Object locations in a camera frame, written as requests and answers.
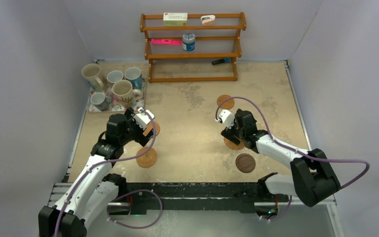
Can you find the small grey white mug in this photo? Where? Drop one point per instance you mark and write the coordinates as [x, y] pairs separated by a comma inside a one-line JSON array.
[[99, 100]]

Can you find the blue white lidded jar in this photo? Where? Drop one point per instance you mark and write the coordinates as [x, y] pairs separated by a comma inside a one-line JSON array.
[[188, 42]]

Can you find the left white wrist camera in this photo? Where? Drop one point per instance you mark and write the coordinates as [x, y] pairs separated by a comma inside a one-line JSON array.
[[143, 118]]

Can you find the pink highlighter marker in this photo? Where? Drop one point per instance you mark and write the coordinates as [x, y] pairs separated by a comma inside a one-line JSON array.
[[166, 42]]

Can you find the white green cardboard box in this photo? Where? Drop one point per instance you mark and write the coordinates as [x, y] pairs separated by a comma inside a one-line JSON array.
[[175, 19]]

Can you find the black aluminium base frame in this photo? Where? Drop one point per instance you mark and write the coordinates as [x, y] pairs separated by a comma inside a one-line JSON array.
[[141, 197]]

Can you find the cream mug with plant print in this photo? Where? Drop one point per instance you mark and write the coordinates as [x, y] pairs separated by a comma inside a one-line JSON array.
[[126, 94]]

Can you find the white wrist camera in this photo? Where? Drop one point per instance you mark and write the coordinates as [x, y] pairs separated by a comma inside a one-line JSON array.
[[226, 118], [143, 118]]

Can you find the floral pattern tray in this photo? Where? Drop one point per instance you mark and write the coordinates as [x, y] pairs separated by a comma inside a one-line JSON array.
[[114, 104]]

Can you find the tall cream mug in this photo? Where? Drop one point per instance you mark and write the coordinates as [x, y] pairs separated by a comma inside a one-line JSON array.
[[94, 75]]

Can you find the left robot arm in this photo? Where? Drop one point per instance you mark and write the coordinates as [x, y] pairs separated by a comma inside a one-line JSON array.
[[90, 193]]

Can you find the blue mug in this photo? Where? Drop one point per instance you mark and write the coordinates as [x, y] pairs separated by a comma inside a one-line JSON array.
[[134, 75]]

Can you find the wooden three-tier shelf rack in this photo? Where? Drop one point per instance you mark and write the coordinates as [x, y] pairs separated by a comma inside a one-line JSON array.
[[230, 56]]

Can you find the smooth wooden coaster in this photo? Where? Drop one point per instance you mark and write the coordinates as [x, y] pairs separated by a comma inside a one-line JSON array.
[[225, 102], [150, 127]]

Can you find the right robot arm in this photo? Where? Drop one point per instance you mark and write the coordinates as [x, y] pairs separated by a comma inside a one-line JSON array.
[[312, 178]]

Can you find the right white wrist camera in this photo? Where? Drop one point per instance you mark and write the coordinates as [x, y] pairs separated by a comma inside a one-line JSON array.
[[226, 118]]

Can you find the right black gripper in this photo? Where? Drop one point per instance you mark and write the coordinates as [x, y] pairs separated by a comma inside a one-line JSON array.
[[229, 133]]

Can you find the black blue marker pen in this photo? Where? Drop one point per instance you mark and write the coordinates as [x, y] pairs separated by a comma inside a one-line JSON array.
[[221, 61]]

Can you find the woven rattan coaster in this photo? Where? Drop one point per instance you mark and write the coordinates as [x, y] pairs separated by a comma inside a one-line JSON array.
[[238, 146], [148, 159]]

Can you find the pink white small device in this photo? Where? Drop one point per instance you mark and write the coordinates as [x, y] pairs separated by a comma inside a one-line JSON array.
[[207, 20]]

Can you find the dark brown wooden coaster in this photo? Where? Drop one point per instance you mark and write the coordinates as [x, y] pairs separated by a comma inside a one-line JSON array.
[[245, 163]]

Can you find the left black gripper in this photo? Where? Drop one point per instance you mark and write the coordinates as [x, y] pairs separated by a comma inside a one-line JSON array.
[[140, 138]]

